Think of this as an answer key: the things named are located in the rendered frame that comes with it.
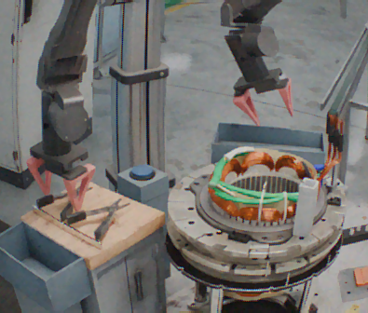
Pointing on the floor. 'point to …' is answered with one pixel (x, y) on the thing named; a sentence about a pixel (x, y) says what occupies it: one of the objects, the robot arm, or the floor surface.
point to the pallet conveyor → (341, 109)
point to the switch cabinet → (16, 83)
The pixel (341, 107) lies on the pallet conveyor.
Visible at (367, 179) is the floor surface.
